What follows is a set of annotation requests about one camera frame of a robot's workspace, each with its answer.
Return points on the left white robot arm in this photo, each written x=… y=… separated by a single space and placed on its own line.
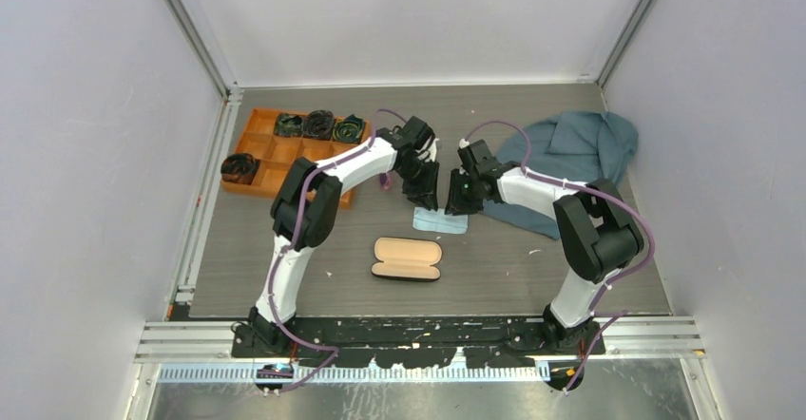
x=304 y=211

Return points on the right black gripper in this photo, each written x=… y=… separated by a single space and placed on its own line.
x=456 y=205

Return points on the dark green rolled tie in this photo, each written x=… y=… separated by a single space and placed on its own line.
x=288 y=125

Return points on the black glasses case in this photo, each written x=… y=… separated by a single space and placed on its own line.
x=407 y=259

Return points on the orange compartment tray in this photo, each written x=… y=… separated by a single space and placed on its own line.
x=277 y=154

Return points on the dark teal cloth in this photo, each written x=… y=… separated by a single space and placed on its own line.
x=577 y=145

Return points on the black orange rolled tie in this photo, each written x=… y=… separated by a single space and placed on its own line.
x=239 y=168

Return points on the purple sunglasses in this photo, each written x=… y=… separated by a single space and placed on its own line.
x=385 y=181

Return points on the light blue cleaning cloth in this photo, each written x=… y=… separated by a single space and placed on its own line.
x=438 y=221

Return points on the green yellow rolled tie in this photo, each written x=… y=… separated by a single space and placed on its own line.
x=348 y=130

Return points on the dark brown rolled tie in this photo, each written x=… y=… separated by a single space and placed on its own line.
x=319 y=125

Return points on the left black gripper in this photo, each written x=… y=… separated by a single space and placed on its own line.
x=425 y=193

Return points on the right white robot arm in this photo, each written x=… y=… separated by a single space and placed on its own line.
x=598 y=235

